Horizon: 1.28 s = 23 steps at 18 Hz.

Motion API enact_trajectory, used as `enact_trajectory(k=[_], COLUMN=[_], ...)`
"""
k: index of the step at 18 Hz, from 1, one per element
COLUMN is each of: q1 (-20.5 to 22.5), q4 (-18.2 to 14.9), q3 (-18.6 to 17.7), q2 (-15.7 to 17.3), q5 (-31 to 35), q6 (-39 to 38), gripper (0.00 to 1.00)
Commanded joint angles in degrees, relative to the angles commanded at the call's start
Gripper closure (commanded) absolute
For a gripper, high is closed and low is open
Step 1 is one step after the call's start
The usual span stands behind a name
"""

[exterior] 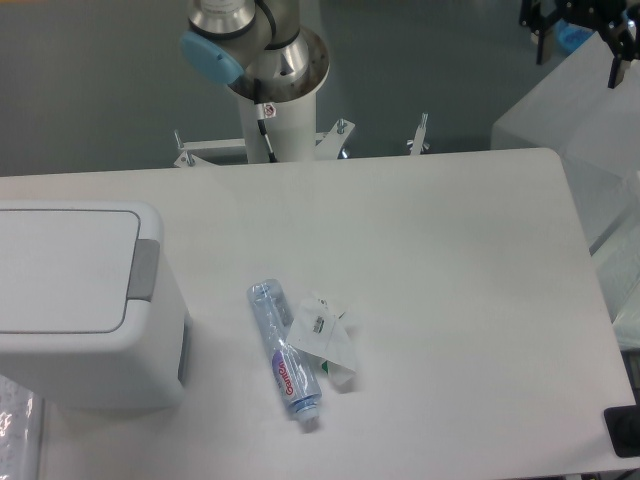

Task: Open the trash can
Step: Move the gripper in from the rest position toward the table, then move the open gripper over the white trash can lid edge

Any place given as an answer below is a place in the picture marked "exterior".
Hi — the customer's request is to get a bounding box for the white trash can body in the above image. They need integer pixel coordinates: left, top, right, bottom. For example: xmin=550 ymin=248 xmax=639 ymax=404
xmin=0 ymin=200 xmax=192 ymax=412

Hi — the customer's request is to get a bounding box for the white trash can lid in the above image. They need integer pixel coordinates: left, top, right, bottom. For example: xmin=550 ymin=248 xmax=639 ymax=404
xmin=1 ymin=205 xmax=163 ymax=334

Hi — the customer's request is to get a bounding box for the clear crushed plastic bottle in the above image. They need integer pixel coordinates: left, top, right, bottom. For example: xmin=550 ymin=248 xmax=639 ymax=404
xmin=247 ymin=279 xmax=322 ymax=430

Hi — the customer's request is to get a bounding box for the white side table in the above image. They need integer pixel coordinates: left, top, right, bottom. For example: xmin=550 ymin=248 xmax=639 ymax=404
xmin=491 ymin=36 xmax=639 ymax=247

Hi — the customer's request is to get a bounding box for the blue object background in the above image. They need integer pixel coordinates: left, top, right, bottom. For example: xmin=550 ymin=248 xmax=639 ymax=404
xmin=555 ymin=22 xmax=594 ymax=55

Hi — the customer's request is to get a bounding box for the bubble wrap sheet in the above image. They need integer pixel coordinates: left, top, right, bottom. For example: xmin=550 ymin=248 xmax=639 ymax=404
xmin=1 ymin=377 xmax=44 ymax=479

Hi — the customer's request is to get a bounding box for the black device at edge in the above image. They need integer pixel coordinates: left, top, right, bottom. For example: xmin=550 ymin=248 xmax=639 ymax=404
xmin=604 ymin=405 xmax=640 ymax=458

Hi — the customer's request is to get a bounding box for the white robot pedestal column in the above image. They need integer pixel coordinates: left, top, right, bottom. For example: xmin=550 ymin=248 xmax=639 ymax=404
xmin=236 ymin=93 xmax=316 ymax=164

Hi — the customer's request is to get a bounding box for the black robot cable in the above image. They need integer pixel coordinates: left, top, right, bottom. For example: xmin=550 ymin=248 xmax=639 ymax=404
xmin=252 ymin=78 xmax=278 ymax=164

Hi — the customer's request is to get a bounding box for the white pedestal base frame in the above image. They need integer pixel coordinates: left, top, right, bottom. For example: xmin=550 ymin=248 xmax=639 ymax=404
xmin=172 ymin=112 xmax=431 ymax=169

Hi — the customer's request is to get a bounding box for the black stand frame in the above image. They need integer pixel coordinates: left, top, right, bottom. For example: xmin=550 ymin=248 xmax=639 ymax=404
xmin=518 ymin=0 xmax=639 ymax=89

